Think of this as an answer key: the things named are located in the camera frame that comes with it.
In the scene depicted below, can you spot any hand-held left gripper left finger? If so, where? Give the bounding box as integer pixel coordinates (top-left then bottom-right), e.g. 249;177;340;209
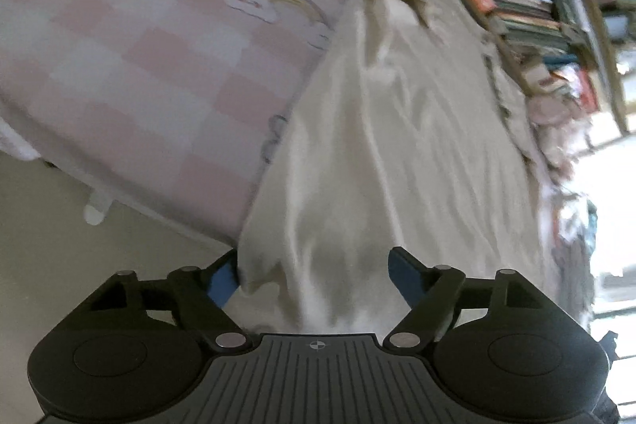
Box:
87;249;248;354

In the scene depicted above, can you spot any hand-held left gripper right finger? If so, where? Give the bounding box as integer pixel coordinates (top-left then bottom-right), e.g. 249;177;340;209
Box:
384;246;547;352

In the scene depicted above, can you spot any cream printed shirt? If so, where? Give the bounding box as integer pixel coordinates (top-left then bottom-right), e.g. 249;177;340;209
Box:
237;0;562;335

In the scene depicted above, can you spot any white bed leg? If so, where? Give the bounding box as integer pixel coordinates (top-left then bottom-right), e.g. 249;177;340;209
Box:
83;188;117;226

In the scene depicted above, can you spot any blue denim cloth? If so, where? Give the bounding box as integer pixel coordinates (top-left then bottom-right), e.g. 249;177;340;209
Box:
554;200;599;320

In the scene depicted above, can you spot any white pink plush rabbit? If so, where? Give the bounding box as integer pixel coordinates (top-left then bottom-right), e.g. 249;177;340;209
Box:
529;99;580;179

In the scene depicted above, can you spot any wooden bookshelf with white frame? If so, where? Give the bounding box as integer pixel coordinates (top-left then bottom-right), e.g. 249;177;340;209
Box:
378;0;636;137

